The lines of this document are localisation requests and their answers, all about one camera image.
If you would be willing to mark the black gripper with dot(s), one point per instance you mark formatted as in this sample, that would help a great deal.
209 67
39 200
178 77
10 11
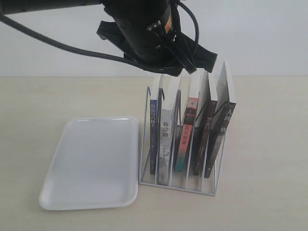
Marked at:
159 36

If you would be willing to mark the blue moon cover book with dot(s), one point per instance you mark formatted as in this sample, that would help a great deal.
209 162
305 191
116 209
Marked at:
157 84

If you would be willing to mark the grey white spine book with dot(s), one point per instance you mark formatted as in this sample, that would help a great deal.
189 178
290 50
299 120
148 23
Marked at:
167 125

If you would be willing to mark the black grey spine book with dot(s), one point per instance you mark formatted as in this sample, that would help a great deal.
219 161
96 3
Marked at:
222 116

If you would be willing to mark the red teal spine book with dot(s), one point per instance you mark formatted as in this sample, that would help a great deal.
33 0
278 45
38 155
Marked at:
189 119

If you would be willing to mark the dark red spine book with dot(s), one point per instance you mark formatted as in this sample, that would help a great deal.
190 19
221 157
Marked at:
209 99

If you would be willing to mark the white plastic tray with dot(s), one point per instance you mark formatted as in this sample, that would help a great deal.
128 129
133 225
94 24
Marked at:
95 165

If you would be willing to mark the white wire book rack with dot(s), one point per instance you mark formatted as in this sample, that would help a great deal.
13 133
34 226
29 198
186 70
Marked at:
181 181

